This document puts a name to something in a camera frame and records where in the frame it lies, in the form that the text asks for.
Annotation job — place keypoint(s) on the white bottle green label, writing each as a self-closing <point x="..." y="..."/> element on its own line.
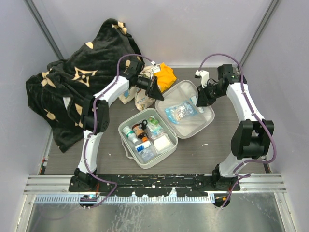
<point x="130" y="134"/>

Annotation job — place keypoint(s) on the white slotted cable duct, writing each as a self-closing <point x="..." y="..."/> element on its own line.
<point x="92" y="199"/>

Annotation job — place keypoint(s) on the bagged teal plaster strips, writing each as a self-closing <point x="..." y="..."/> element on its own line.
<point x="155" y="131"/>

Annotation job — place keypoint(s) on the black handled scissors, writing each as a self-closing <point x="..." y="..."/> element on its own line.
<point x="144" y="124"/>

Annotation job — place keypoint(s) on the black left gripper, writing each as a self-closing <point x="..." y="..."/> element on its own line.
<point x="154" y="91"/>

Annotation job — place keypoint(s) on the light blue wipes pouch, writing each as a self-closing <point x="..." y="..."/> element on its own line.
<point x="182" y="110"/>

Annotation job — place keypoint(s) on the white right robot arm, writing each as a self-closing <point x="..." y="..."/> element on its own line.
<point x="251" y="139"/>

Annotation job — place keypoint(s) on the grey medicine kit case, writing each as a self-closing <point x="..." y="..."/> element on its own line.
<point x="188" y="127"/>

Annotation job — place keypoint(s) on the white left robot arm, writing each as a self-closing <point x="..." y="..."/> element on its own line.
<point x="95" y="118"/>

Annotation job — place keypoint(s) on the white gauze pad packet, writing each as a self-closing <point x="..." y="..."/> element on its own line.
<point x="162" y="144"/>

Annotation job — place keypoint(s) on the brown glass medicine bottle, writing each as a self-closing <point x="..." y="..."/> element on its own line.
<point x="140" y="133"/>

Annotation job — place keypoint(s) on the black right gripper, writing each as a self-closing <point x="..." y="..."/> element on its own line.
<point x="203" y="100"/>

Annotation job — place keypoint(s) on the yellow cloth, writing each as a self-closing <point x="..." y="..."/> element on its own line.
<point x="165" y="77"/>

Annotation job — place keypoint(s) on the small green sachet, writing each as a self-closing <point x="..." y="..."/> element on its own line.
<point x="153" y="121"/>

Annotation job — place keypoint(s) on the aluminium frame rail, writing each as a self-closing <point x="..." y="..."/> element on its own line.
<point x="47" y="184"/>

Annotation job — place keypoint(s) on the small bag with teal header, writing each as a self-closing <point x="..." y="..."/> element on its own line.
<point x="147" y="155"/>

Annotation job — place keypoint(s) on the bagged white blue bandage roll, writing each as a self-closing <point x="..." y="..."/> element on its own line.
<point x="142" y="146"/>

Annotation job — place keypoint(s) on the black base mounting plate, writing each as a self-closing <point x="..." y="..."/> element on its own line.
<point x="153" y="185"/>

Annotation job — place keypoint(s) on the black floral fleece blanket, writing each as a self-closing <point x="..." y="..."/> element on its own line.
<point x="57" y="94"/>

